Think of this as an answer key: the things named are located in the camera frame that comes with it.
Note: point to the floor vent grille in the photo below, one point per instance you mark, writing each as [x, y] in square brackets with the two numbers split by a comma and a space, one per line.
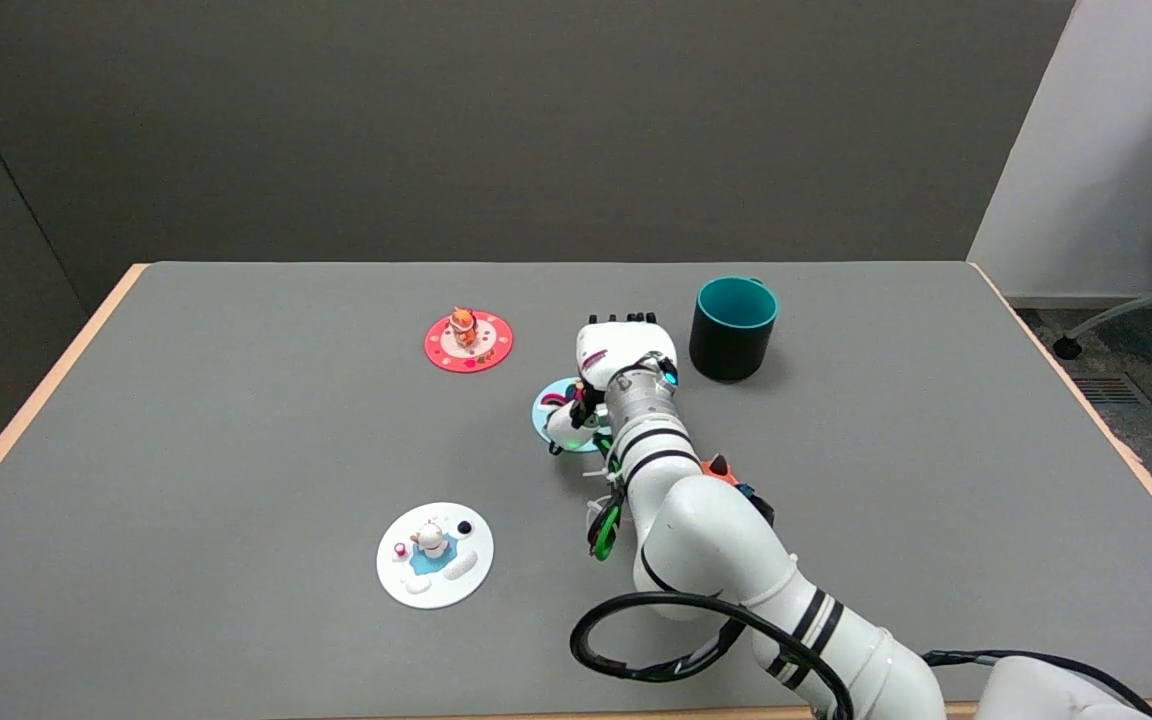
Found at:
[1111, 390]

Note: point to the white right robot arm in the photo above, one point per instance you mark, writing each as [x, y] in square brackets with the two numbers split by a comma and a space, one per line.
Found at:
[736, 540]

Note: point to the black mug with teal interior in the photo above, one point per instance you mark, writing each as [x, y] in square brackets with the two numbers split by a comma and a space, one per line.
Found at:
[732, 328]

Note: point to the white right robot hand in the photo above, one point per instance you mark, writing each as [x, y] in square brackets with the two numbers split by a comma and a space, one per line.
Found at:
[616, 365]

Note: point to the office chair base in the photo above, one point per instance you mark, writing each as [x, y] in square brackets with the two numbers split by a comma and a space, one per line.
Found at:
[1136, 310]

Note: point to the white lid with snowman figure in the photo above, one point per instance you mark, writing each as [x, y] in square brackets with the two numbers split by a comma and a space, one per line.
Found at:
[434, 555]

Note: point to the orange lid with fox figure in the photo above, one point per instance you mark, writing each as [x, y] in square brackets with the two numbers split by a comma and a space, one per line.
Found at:
[721, 468]

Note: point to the light blue lid with rainbow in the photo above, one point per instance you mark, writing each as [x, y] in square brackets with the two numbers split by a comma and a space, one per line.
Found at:
[546, 410]

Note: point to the red lid with tiger figure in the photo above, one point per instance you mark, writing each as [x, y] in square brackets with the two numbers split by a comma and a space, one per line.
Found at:
[468, 340]

